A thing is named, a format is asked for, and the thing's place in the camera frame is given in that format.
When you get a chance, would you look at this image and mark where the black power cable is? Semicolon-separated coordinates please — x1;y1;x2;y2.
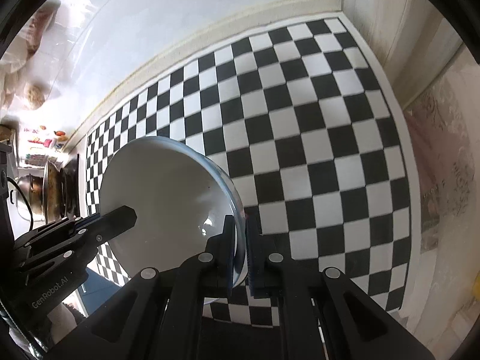
5;175;37;229

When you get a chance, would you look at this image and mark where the colourful fruit wall sticker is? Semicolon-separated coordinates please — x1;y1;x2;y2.
18;124;70;168

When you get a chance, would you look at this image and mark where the white bowl dark rim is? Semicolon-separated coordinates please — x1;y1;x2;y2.
99;136;247;285

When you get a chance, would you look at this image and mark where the black white checkered mat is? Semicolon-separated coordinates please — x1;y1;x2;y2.
85;15;420;312

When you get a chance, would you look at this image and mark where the black frying pan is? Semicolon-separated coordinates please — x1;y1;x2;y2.
42;155;80;224

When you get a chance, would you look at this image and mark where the brass cooking pot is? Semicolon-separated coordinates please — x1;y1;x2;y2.
16;174;45;222

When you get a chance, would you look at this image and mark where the plastic bag with food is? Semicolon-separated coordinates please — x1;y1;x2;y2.
1;0;72;116

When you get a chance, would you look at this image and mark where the gloved left hand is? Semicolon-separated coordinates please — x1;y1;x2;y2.
47;303;86;344

